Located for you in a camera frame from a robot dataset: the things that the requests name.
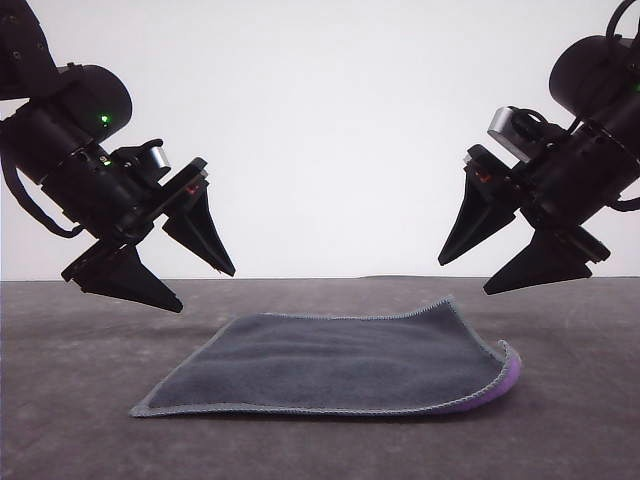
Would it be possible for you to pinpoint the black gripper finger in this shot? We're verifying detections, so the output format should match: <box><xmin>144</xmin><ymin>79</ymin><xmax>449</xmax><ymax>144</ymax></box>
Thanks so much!
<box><xmin>161</xmin><ymin>179</ymin><xmax>237</xmax><ymax>279</ymax></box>
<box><xmin>437</xmin><ymin>164</ymin><xmax>517</xmax><ymax>267</ymax></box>
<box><xmin>73</xmin><ymin>245</ymin><xmax>184</xmax><ymax>315</ymax></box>
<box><xmin>482</xmin><ymin>229</ymin><xmax>595</xmax><ymax>297</ymax></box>

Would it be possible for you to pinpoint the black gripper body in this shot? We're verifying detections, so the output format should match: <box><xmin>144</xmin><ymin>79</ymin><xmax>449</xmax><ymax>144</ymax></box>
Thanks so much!
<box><xmin>42</xmin><ymin>144</ymin><xmax>210</xmax><ymax>284</ymax></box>
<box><xmin>464</xmin><ymin>124</ymin><xmax>640</xmax><ymax>266</ymax></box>

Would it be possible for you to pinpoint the purple towel with grey hem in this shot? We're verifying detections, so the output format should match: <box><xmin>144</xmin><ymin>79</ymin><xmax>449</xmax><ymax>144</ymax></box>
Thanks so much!
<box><xmin>128</xmin><ymin>294</ymin><xmax>524</xmax><ymax>419</ymax></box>

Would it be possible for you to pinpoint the grey table cloth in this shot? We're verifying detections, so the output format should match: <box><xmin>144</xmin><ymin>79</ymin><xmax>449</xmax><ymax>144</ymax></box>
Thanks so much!
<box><xmin>0</xmin><ymin>274</ymin><xmax>640</xmax><ymax>480</ymax></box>

